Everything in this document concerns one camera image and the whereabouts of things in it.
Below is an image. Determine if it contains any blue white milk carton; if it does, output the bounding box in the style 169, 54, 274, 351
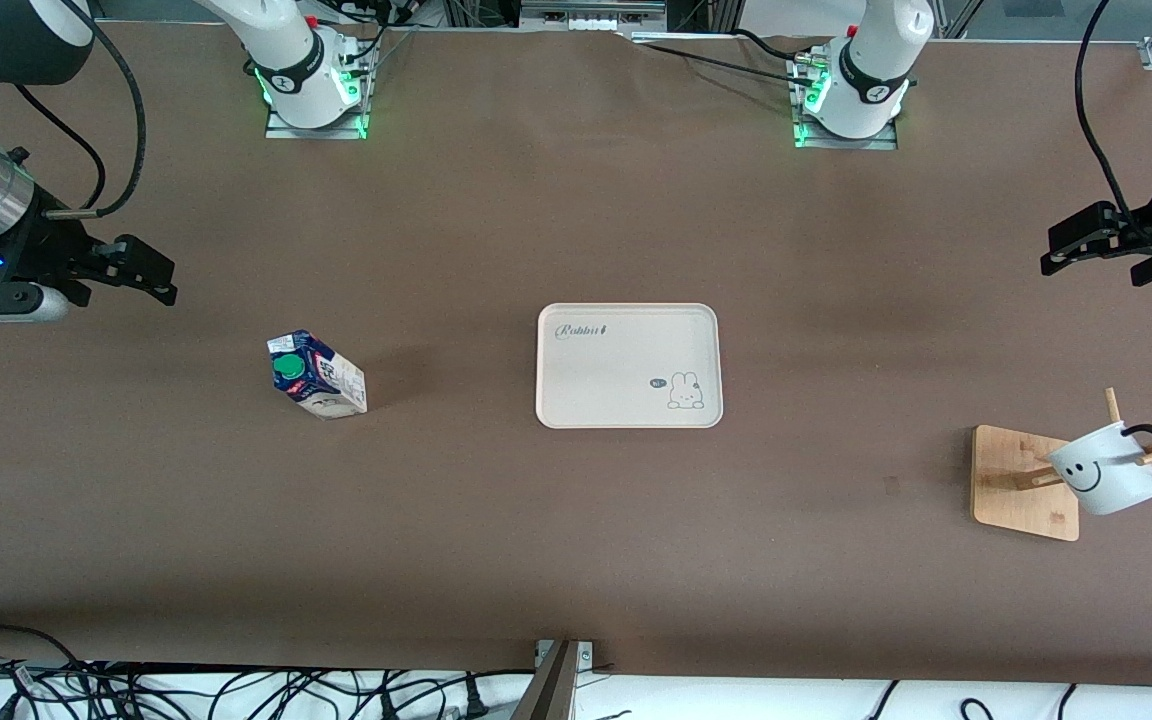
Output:
266, 330, 369, 420

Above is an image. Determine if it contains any white smiley cup black handle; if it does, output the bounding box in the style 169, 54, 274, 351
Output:
1048, 420, 1152, 517

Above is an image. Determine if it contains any wooden cup rack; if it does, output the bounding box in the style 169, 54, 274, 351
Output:
971, 388, 1152, 542

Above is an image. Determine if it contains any cream rabbit print tray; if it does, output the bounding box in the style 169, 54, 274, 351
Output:
535, 303, 724, 430

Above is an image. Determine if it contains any white power strip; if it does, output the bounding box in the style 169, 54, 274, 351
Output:
520, 0, 669, 33

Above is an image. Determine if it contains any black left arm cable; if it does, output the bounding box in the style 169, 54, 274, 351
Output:
1076, 0, 1152, 236

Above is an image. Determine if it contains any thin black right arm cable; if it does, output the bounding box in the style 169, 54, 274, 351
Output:
14, 85, 105, 211

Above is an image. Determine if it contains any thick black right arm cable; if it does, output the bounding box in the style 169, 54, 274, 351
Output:
44, 0, 148, 218

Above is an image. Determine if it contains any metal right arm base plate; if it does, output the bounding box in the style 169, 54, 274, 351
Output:
265, 28, 373, 140

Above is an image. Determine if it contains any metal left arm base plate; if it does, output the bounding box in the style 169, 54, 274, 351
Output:
788, 45, 899, 151

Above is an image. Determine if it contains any short black table cable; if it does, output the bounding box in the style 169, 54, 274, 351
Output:
734, 28, 829, 63

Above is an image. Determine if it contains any black arched floor cable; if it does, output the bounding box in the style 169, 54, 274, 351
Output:
0, 624, 97, 691

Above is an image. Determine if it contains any long black table cable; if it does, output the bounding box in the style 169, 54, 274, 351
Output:
634, 42, 817, 87

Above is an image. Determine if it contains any long black floor cable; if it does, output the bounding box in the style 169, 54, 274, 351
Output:
204, 667, 537, 720

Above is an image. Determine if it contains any aluminium profile with bracket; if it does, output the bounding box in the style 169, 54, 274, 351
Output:
511, 639, 597, 720

